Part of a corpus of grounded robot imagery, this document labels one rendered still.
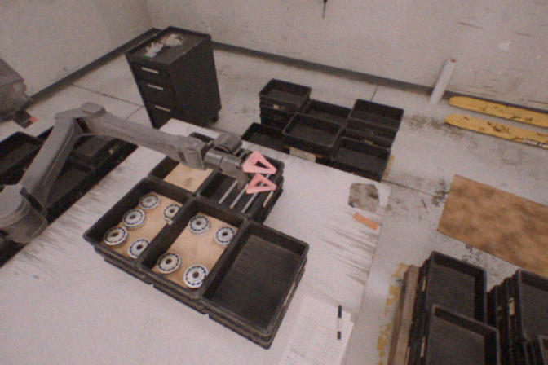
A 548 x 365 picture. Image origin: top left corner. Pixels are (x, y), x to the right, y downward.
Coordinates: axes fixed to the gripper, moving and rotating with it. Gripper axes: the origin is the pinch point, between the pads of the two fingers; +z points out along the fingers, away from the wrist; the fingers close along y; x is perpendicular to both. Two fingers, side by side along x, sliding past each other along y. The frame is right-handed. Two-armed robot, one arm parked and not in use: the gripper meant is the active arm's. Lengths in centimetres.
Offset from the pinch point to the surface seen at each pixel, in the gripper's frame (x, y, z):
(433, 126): -266, 144, 67
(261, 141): -138, 116, -77
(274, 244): -16, 63, -7
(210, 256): 1, 62, -31
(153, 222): -3, 62, -66
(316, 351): 14, 76, 25
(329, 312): -3, 76, 24
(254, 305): 12, 63, -4
